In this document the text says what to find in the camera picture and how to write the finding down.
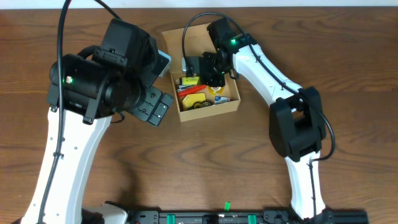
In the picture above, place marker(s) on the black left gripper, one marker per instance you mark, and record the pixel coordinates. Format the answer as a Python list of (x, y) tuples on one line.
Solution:
[(154, 106)]

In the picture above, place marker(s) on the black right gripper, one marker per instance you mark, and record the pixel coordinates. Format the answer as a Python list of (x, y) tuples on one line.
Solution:
[(208, 74)]

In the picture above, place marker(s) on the yellow adhesive tape roll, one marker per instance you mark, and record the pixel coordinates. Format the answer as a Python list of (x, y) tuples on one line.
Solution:
[(215, 90)]

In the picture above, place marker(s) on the yellow highlighter pen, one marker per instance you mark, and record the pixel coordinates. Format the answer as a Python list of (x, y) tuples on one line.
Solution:
[(189, 80)]

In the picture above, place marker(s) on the red black stapler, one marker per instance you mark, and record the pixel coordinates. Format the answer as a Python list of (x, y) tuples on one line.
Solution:
[(191, 90)]

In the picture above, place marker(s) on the small blue white staples box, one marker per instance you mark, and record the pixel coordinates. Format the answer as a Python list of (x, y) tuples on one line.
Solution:
[(221, 99)]

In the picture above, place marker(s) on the brown cardboard box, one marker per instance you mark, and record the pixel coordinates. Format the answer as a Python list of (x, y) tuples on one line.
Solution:
[(197, 41)]

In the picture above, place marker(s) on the yellow sticky note pad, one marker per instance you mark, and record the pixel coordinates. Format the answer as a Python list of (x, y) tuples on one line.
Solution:
[(191, 99)]

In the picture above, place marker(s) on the correction tape dispenser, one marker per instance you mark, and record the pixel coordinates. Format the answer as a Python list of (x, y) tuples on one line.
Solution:
[(201, 104)]

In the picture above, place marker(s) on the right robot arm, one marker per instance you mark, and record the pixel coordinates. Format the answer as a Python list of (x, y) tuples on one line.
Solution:
[(296, 127)]

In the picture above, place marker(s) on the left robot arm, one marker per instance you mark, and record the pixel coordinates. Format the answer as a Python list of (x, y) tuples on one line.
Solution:
[(86, 90)]

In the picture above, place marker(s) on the small green clip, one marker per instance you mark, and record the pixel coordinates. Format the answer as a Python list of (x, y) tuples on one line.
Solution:
[(227, 206)]

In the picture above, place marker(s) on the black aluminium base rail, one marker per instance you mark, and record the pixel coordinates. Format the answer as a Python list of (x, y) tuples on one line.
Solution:
[(256, 217)]

